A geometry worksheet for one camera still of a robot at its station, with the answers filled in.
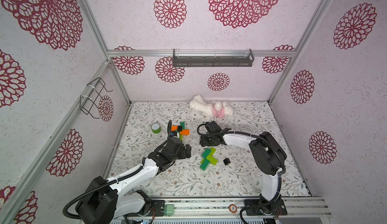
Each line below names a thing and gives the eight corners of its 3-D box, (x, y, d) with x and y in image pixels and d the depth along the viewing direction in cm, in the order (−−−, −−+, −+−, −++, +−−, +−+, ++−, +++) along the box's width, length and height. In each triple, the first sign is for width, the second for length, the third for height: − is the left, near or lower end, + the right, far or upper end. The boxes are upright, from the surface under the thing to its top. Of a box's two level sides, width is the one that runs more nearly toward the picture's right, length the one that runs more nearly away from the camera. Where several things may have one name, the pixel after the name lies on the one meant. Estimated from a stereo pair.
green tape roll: (151, 135, 103) (149, 130, 99) (153, 127, 107) (151, 122, 103) (160, 135, 103) (158, 130, 99) (161, 127, 107) (160, 122, 103)
